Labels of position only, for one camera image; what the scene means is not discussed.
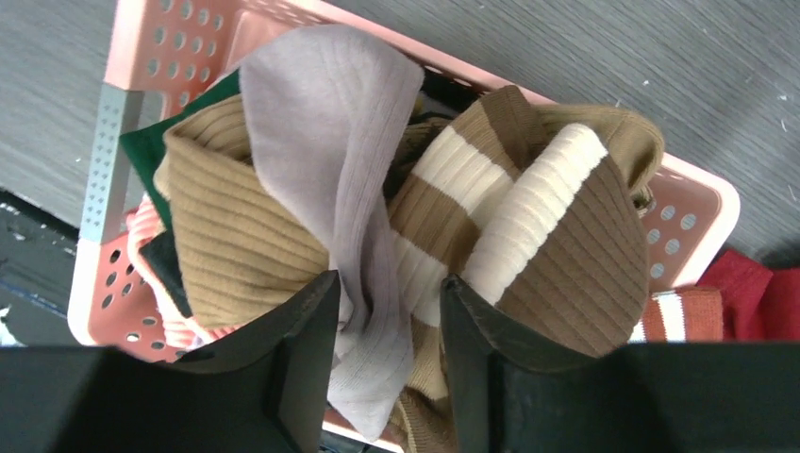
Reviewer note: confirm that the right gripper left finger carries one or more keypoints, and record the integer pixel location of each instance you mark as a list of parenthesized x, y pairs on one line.
[(261, 388)]

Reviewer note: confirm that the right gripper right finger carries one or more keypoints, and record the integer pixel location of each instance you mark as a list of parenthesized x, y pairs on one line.
[(514, 390)]

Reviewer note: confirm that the grey beige sock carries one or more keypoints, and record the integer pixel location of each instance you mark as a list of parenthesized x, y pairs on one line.
[(325, 107)]

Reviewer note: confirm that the tan ribbed sock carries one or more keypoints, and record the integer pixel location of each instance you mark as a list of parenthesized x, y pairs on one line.
[(240, 252)]

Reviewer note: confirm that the brown cream striped sock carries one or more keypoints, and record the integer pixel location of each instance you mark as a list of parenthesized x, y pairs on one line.
[(539, 209)]

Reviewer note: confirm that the red white striped sock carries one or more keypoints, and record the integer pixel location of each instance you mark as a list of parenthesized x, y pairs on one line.
[(689, 314)]

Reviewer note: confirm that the red cloth on table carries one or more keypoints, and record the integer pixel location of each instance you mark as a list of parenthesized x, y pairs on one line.
[(759, 303)]

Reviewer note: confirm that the pink plastic basket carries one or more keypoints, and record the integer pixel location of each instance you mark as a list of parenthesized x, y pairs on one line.
[(178, 48)]

